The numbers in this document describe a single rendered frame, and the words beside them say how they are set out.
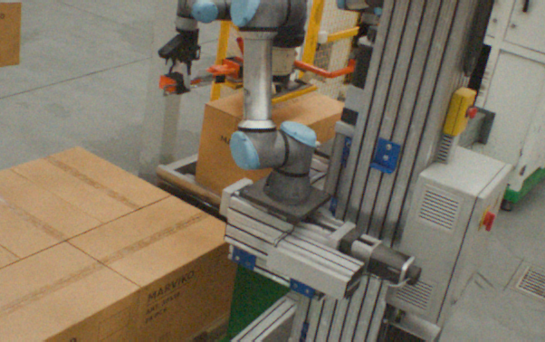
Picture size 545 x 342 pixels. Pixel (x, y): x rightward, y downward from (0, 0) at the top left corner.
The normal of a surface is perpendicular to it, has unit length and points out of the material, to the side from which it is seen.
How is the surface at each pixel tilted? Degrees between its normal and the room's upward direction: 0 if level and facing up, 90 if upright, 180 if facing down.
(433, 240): 90
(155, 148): 90
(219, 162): 90
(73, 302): 0
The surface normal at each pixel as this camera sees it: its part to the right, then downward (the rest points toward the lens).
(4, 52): 0.76, 0.40
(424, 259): -0.50, 0.30
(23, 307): 0.17, -0.89
